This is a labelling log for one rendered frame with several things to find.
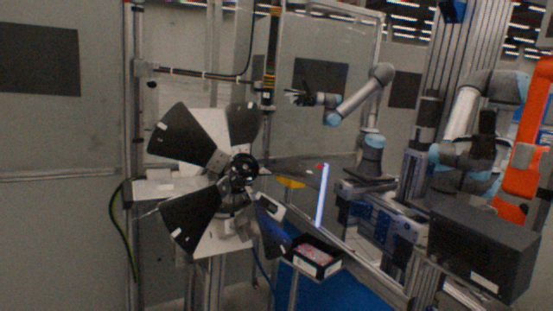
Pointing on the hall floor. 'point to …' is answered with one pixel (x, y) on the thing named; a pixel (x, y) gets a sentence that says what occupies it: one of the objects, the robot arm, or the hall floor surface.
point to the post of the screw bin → (295, 290)
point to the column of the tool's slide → (131, 153)
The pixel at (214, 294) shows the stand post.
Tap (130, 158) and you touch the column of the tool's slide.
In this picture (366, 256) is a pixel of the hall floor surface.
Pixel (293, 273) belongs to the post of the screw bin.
